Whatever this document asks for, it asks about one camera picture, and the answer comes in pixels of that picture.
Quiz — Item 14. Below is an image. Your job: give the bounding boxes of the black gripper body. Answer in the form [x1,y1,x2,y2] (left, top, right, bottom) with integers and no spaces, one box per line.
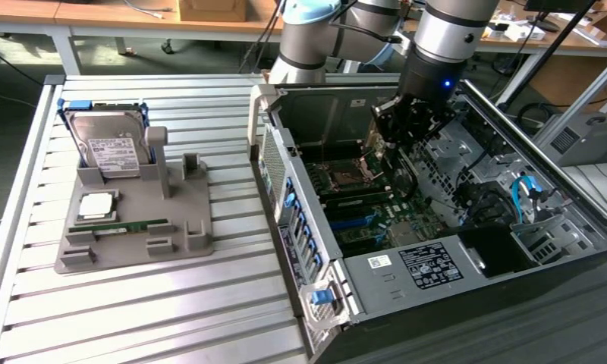
[397,47,472,105]

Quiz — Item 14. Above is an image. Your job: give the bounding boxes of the metal socket cover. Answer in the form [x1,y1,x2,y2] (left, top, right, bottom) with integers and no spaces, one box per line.
[358,151,388,179]

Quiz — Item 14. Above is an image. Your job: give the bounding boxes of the CPU socket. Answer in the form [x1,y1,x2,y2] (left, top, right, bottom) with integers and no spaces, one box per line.
[323,161,374,190]

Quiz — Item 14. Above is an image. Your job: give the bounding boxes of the white carton box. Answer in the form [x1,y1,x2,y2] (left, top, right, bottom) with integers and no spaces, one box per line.
[504,24,546,42]

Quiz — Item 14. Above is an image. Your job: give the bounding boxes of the open grey PC case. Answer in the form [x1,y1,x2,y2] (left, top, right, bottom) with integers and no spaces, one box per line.
[246,77,607,364]

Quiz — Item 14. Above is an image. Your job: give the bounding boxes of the installed black RAM stick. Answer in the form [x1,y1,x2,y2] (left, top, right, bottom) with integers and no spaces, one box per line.
[323,191,394,209]

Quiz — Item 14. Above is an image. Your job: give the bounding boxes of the black tripod pole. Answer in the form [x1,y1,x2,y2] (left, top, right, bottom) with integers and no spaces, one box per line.
[496,0,604,111]

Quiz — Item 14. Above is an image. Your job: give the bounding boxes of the green motherboard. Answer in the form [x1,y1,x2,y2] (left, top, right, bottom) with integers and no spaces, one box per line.
[303,158,450,255]

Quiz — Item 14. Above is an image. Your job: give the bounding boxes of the grey chipset heatsink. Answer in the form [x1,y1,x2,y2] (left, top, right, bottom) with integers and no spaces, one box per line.
[388,222,421,246]

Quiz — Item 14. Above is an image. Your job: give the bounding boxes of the black monitor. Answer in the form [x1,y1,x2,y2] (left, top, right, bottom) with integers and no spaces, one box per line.
[524,0,598,32]

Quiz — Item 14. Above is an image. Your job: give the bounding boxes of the grey equipment box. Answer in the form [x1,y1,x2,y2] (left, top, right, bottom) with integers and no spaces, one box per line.
[534,111,607,168]

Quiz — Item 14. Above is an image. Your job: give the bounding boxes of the grey metal disk bay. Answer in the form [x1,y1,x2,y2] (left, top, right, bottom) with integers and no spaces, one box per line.
[509,215,589,266]

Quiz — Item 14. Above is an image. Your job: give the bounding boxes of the grey power supply unit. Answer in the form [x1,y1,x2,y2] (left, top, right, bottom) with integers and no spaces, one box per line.
[342,234,488,315]

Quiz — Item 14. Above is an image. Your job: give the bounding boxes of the brown cardboard box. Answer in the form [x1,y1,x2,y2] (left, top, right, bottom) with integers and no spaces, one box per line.
[177,0,250,23]

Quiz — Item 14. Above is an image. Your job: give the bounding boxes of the hard disk in blue caddy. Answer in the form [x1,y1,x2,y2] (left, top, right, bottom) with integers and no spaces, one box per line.
[58,98,157,179]

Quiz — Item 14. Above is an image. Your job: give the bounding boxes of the grey plastic parts rack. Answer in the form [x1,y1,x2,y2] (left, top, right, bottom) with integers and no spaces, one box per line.
[54,127,217,275]

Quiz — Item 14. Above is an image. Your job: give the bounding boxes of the green RAM stick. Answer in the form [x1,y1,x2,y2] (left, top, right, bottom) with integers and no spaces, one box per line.
[70,219,170,233]

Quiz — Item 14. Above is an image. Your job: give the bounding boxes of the silver CPU chip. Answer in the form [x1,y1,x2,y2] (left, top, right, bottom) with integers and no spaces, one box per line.
[78,193,118,221]

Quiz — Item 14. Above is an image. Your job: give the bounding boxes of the wooden desk with grey legs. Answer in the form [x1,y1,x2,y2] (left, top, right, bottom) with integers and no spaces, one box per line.
[0,0,285,75]

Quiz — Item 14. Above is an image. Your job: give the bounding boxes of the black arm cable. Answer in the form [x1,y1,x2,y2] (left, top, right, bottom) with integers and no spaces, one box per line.
[329,0,405,43]

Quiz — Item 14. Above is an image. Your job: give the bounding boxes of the black cable coil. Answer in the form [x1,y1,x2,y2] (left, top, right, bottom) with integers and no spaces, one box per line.
[516,102,564,132]

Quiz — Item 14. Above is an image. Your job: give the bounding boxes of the light blue SATA wire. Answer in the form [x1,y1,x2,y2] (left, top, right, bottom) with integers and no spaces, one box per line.
[510,172,542,224]

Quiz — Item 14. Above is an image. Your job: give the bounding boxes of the aluminium profile frame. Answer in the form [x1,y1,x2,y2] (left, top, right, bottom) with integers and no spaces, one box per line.
[561,63,607,118]

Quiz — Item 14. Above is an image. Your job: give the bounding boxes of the white cable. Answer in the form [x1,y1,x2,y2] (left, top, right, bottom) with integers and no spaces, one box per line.
[123,0,177,18]

